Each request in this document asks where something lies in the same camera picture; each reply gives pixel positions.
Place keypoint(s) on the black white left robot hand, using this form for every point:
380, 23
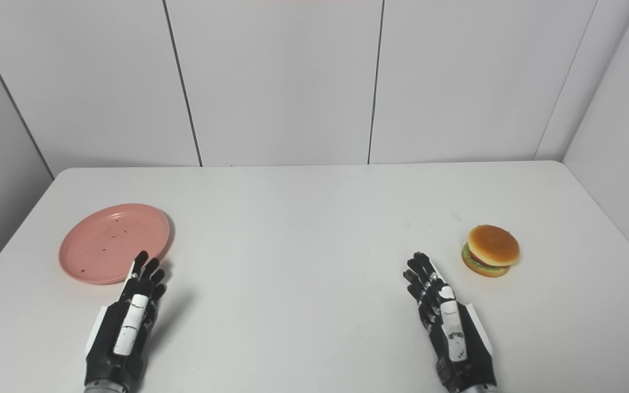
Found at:
129, 327

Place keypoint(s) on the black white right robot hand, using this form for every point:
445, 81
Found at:
451, 333

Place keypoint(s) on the pink round plate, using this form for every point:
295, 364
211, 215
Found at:
107, 240

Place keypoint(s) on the toy hamburger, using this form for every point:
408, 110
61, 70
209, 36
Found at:
492, 248

